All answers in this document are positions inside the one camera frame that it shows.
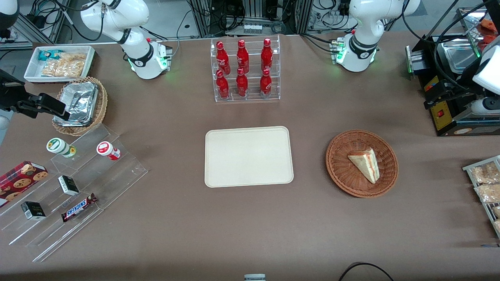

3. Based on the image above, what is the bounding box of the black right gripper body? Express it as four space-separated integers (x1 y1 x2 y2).
0 69 28 112

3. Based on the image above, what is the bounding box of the triangular sandwich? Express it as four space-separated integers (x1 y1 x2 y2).
347 148 380 185

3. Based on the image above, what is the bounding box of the light oval wicker basket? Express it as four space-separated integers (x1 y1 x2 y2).
52 76 108 137

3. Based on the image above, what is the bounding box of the brown round wicker basket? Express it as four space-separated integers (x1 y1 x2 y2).
325 129 399 199

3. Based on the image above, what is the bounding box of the beige rectangular serving tray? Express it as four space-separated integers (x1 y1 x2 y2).
204 126 295 189

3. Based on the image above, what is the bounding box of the black food warmer cabinet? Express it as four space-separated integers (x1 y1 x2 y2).
405 6 500 137

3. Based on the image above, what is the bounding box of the aluminium foil container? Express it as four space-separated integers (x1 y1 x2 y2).
53 82 99 127

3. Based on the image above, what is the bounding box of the white rectangular snack bin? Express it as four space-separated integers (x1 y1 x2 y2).
23 45 96 84

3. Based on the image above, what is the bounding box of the green lid white cup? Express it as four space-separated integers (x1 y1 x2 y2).
46 137 77 158

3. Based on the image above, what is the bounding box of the clear bag of chips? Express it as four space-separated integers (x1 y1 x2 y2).
41 52 87 78

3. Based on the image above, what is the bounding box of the teal snack packet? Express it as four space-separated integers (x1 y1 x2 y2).
37 49 63 61

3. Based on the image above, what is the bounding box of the red lid white cup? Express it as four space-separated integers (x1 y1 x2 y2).
96 141 121 161

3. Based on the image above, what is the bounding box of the red cookie box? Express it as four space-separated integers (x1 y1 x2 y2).
0 160 49 208

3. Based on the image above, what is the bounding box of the small black carton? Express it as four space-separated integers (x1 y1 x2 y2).
57 175 80 196
20 201 47 221

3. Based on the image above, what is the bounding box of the clear acrylic stepped display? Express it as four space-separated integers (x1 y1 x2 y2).
0 124 149 263

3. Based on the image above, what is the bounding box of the snickers chocolate bar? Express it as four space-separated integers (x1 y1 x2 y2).
61 193 98 223

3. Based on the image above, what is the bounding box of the red cola bottle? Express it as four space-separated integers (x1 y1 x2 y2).
261 38 274 72
236 68 249 98
216 41 230 75
259 68 273 98
216 70 230 100
236 39 250 74

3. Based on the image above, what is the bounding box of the clear acrylic bottle rack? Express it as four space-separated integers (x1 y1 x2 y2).
210 35 281 103

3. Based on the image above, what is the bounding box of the grey wire rack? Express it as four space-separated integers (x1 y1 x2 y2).
462 155 500 239

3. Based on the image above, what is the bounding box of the black cable loop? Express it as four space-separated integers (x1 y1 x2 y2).
338 262 395 281

